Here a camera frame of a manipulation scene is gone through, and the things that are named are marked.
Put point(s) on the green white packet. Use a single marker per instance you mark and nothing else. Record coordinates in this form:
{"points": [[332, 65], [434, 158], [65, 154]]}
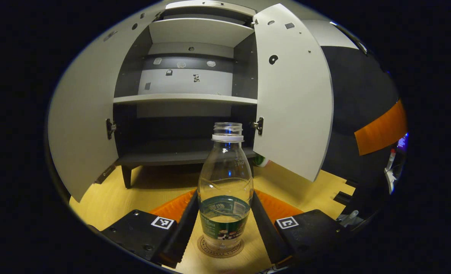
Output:
{"points": [[261, 160]]}

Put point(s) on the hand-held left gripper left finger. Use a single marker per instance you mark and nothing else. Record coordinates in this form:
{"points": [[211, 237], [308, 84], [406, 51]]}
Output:
{"points": [[141, 228]]}

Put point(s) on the white cabinet shelf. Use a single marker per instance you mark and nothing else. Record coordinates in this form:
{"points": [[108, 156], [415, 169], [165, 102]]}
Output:
{"points": [[200, 32], [183, 99]]}

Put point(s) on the white red-tipped object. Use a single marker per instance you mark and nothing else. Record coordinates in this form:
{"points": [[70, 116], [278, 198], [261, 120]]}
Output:
{"points": [[390, 171]]}

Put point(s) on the clear plastic bottle green label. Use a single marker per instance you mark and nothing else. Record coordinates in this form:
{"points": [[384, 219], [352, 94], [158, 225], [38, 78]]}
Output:
{"points": [[225, 182]]}

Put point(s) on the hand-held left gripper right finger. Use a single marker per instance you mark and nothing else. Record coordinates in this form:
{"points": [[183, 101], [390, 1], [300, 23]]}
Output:
{"points": [[309, 228]]}

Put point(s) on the metal door hinge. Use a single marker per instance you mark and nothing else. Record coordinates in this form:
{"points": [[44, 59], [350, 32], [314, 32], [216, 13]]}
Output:
{"points": [[109, 128], [254, 23], [258, 125]]}

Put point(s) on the white grey cabinet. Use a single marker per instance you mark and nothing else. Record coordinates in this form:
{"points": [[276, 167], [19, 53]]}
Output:
{"points": [[187, 129]]}

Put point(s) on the glowing screen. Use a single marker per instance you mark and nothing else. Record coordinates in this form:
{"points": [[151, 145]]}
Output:
{"points": [[402, 142]]}

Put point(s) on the round brown coaster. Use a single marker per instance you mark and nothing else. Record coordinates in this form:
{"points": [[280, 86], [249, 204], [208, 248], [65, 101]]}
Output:
{"points": [[202, 249]]}

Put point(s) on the white cabinet door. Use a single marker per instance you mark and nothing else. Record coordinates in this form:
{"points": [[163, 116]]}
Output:
{"points": [[84, 125], [294, 99]]}

